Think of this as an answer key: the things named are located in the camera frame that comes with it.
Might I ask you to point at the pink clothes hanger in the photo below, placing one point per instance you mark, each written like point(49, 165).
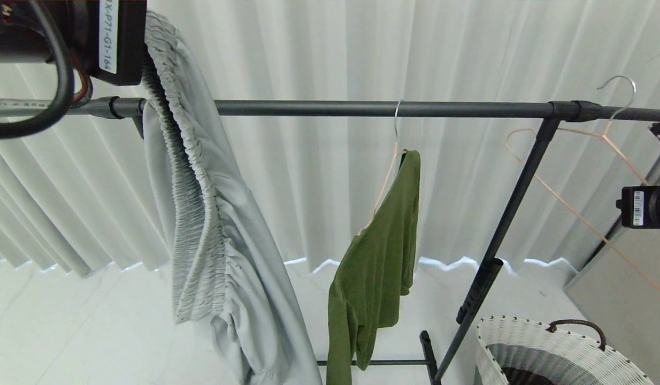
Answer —
point(578, 213)
point(386, 179)

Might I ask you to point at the white laundry basket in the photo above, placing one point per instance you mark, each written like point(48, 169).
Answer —
point(522, 334)

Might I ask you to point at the black clothes rack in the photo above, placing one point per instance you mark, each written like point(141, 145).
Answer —
point(362, 108)

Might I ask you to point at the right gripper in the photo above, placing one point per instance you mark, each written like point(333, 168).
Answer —
point(648, 206)

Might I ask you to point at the green long-sleeved shirt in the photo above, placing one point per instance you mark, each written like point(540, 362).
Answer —
point(373, 278)

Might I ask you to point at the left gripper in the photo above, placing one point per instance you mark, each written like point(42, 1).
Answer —
point(129, 43)

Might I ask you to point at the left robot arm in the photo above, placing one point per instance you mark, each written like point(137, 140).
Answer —
point(84, 85)

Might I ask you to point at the pale grey shorts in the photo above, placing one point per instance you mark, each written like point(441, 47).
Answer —
point(244, 278)

